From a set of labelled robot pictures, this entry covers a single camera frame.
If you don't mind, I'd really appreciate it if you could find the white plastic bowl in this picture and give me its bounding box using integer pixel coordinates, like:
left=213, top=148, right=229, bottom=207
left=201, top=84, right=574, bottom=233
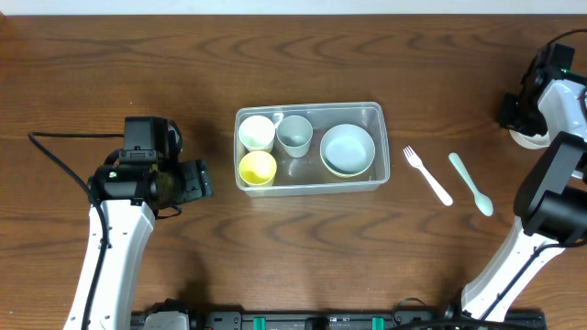
left=509, top=130, right=550, bottom=149

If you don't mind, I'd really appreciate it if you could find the yellow plastic cup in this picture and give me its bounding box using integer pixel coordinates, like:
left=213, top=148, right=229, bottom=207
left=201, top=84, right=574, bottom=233
left=238, top=150, right=277, bottom=187

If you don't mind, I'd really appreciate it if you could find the white plastic cup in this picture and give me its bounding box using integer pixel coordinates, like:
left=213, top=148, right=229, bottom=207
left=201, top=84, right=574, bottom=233
left=238, top=115, right=276, bottom=153

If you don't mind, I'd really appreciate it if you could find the grey plastic cup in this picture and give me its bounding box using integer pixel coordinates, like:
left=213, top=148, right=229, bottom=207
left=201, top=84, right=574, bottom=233
left=276, top=115, right=314, bottom=158

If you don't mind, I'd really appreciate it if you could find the grey plastic bowl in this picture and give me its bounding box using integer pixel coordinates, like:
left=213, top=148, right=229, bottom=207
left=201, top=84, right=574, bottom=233
left=319, top=124, right=376, bottom=167

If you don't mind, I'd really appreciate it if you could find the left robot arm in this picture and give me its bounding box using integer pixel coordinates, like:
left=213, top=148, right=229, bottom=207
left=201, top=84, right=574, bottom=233
left=64, top=160, right=212, bottom=329

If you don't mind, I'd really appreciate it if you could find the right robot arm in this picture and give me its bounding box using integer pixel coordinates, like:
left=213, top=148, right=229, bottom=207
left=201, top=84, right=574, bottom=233
left=460, top=80, right=586, bottom=322

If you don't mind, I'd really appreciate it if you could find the mint green plastic spoon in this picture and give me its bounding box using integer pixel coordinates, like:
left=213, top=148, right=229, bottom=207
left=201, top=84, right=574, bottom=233
left=449, top=152, right=493, bottom=216

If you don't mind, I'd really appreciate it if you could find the white plastic fork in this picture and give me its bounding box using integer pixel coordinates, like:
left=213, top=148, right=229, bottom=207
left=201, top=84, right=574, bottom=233
left=404, top=146, right=453, bottom=206

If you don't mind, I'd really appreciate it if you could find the clear plastic storage box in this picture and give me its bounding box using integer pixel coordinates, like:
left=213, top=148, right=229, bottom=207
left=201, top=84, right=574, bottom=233
left=234, top=102, right=391, bottom=197

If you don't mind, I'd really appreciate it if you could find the black mounting rail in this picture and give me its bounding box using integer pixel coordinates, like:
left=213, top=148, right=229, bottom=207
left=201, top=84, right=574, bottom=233
left=130, top=296, right=548, bottom=330

